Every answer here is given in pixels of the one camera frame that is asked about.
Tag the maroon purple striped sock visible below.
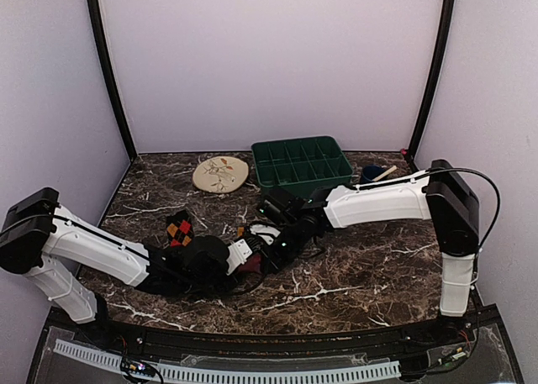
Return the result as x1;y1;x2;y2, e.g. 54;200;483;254
235;228;265;275

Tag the green compartment tray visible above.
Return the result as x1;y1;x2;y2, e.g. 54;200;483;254
251;136;353;198

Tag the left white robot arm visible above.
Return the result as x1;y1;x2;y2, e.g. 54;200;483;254
1;187;253;347

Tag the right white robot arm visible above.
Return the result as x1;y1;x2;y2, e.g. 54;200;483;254
259;159;490;345

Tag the black orange argyle sock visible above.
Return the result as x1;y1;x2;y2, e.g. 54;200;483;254
166;209;194;248

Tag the dark blue mug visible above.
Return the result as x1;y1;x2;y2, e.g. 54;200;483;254
359;165;386;185

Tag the beige floral plate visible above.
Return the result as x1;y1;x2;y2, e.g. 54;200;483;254
193;155;250;194

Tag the wooden stick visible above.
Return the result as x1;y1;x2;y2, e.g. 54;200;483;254
372;166;398;182

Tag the small circuit board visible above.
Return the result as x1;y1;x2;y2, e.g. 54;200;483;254
119;357;156;380

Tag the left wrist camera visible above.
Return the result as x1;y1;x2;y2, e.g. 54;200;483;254
226;239;252;276

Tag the white slotted cable duct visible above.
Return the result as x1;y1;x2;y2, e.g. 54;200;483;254
53;339;401;383

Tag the black front rail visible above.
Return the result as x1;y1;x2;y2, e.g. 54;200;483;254
40;305;509;367

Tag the right black frame post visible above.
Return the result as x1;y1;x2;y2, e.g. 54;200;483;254
404;0;456;164

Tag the black frame post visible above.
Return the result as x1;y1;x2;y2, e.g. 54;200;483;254
86;0;138;162
404;0;456;164

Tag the left black frame post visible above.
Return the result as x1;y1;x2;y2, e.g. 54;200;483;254
86;0;138;162

